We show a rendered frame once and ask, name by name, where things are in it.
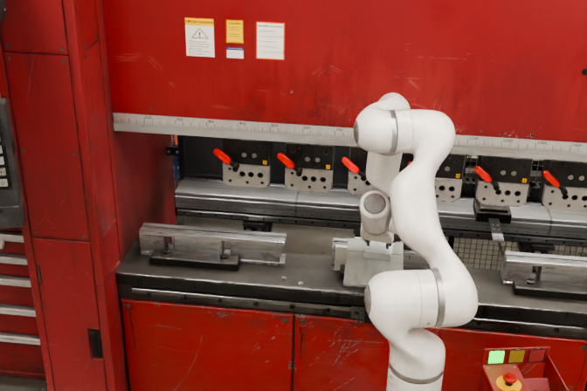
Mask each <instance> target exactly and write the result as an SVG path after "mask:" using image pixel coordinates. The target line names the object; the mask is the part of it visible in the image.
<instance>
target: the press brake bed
mask: <svg viewBox="0 0 587 391"><path fill-rule="evenodd" d="M118 286H119V295H120V302H121V319H122V328H123V337H124V346H125V354H126V363H127V372H128V389H129V391H386V388H387V378H388V368H389V358H390V343H389V341H388V340H387V339H386V338H385V337H384V336H383V335H382V334H381V333H380V332H379V331H378V330H377V329H376V327H375V326H374V325H373V324H368V323H363V321H364V309H365V305H351V304H341V303H331V302H321V301H311V300H301V299H290V298H272V297H261V296H252V295H241V294H231V293H221V292H202V291H192V290H182V289H171V288H162V287H152V286H141V285H122V284H118ZM424 329H425V330H427V331H429V332H431V333H434V334H435V335H437V336H438V337H439V338H440V339H441V340H442V341H443V343H444V346H445V367H444V373H443V380H442V387H441V391H478V389H479V384H480V374H481V369H482V366H483V360H484V353H485V348H510V347H535V346H549V347H550V349H549V357H550V358H551V360H552V362H553V364H554V365H555V367H556V370H557V371H558V373H559V374H560V376H561V378H562V379H563V382H564V384H565V385H566V387H567V389H568V390H569V391H587V325H580V324H571V323H561V322H550V321H540V320H530V319H511V318H501V317H491V316H480V315H475V316H474V317H473V318H472V320H471V321H469V322H468V323H466V324H464V325H462V326H455V327H426V328H424ZM516 365H517V366H518V368H519V370H520V372H521V375H522V377H523V379H528V378H542V374H543V370H544V366H545V363H528V364H516Z"/></svg>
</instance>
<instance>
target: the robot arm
mask: <svg viewBox="0 0 587 391"><path fill-rule="evenodd" d="M455 134H456V132H455V129H454V125H453V123H452V121H451V120H450V118H449V117H448V116H447V115H446V114H444V113H441V112H439V111H434V110H423V109H411V108H410V105H409V103H408V101H407V100H406V99H405V98H404V97H403V96H402V95H400V94H398V93H387V94H385V95H384V96H383V97H382V98H381V99H380V100H379V101H378V102H376V103H373V104H371V105H369V106H367V107H365V108H364V109H363V110H362V111H361V112H360V113H359V115H358V116H357V118H356V121H355V124H354V133H353V135H354V138H355V142H356V144H357V145H358V146H359V147H360V148H362V149H363V150H366V151H368V158H367V165H366V178H367V180H368V181H369V183H370V184H372V185H373V186H374V187H376V188H377V189H379V190H381V191H383V192H381V191H377V190H372V191H369V192H367V193H366V194H364V195H363V196H362V198H361V200H360V202H359V207H360V213H361V218H362V222H361V228H359V229H355V230H354V232H353V233H354V234H356V235H358V236H359V237H361V238H362V239H363V241H365V243H367V246H369V243H370V241H375V242H380V243H386V249H387V250H388V249H389V246H391V244H393V243H396V242H401V241H403V243H404V244H405V245H406V246H408V247H409V248H410V249H412V250H413V251H415V252H416V253H417V254H419V255H420V256H421V257H422V258H423V259H424V260H425V261H426V262H427V263H428V264H429V266H430V268H431V269H430V270H407V271H385V272H381V273H379V274H376V275H375V276H374V277H373V278H372V279H371V280H370V281H369V282H368V284H367V286H366V289H365V291H364V303H365V308H366V312H367V313H368V315H369V318H370V320H371V322H372V323H373V325H374V326H375V327H376V329H377V330H378V331H379V332H380V333H381V334H382V335H383V336H384V337H385V338H386V339H387V340H388V341H389V343H390V358H389V368H388V378H387V388H386V391H441V387H442V380H443V373H444V367H445V346H444V343H443V341H442V340H441V339H440V338H439V337H438V336H437V335H435V334H434V333H431V332H429V331H427V330H425V329H424V328H426V327H455V326H462V325H464V324H466V323H468V322H469V321H471V320H472V318H473V317H474V316H475V314H476V312H477V309H478V306H479V299H478V291H477V289H476V286H475V284H474V282H473V279H472V277H471V276H470V274H469V272H468V271H467V269H466V267H465V266H464V265H463V264H462V262H461V261H460V260H459V258H458V257H457V255H456V254H455V253H454V251H453V250H452V248H451V246H450V245H449V243H448V242H447V241H446V239H445V236H444V233H443V231H442V229H441V226H440V222H439V215H438V208H437V202H436V195H435V175H436V173H437V170H438V168H439V166H440V165H441V163H442V162H443V161H444V159H445V158H446V157H447V156H448V155H449V153H450V152H451V150H452V147H453V145H454V142H455ZM403 153H410V154H413V155H414V160H413V162H412V163H411V164H410V165H408V166H407V167H406V168H405V169H404V170H402V171H401V172H399V169H400V163H401V159H402V154H403ZM387 196H389V197H390V200H389V198H388V197H387Z"/></svg>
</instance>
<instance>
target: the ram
mask: <svg viewBox="0 0 587 391"><path fill-rule="evenodd" d="M102 5H103V15H104V25H105V33H106V43H107V62H108V71H109V80H110V90H111V100H112V109H113V113H129V114H142V115H156V116H169V117H184V118H197V119H211V120H237V121H250V122H265V123H278V124H292V125H305V126H319V127H346V128H354V124H355V121H356V118H357V116H358V115H359V113H360V112H361V111H362V110H363V109H364V108H365V107H367V106H369V105H371V104H373V103H376V102H378V101H379V100H380V99H381V98H382V97H383V96H384V95H385V94H387V93H398V94H400V95H402V96H403V97H404V98H405V99H406V100H407V101H408V103H409V105H410V108H411V109H423V110H434V111H439V112H441V113H444V114H446V115H447V116H448V117H449V118H450V120H451V121H452V123H453V125H454V129H455V132H456V134H455V135H468V136H481V137H495V138H509V139H523V140H536V141H562V142H576V143H587V0H102ZM186 17H188V18H206V19H213V23H214V54H215V57H199V56H187V53H186V34H185V18H186ZM226 20H243V39H244V43H243V44H242V43H226ZM256 21H257V22H275V23H285V60H272V59H256ZM227 46H228V47H244V58H227ZM114 131H124V132H137V133H151V134H176V135H189V136H203V137H216V138H229V139H242V140H256V141H281V142H293V143H307V144H320V145H333V146H346V147H359V146H358V145H357V144H356V142H355V138H345V137H332V136H318V135H305V134H279V133H265V132H252V131H238V130H225V129H212V128H198V127H172V126H159V125H146V124H132V123H119V122H114ZM450 153H451V154H476V155H490V156H503V157H516V158H529V159H543V160H556V161H581V162H587V154H585V153H571V152H557V151H544V150H531V149H518V148H504V147H478V146H465V145H453V147H452V150H451V152H450Z"/></svg>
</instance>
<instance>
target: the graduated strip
mask: <svg viewBox="0 0 587 391"><path fill-rule="evenodd" d="M113 116H114V122H119V123H132V124H146V125H159V126H172V127H198V128H212V129H225V130H238V131H252V132H265V133H279V134H305V135H318V136H332V137H345V138H354V135H353V133H354V128H346V127H319V126H305V125H292V124H278V123H265V122H250V121H237V120H211V119H197V118H184V117H169V116H156V115H142V114H129V113H113ZM454 145H465V146H478V147H504V148H518V149H531V150H544V151H557V152H571V153H585V154H587V143H576V142H562V141H536V140H523V139H509V138H495V137H481V136H468V135H455V142H454Z"/></svg>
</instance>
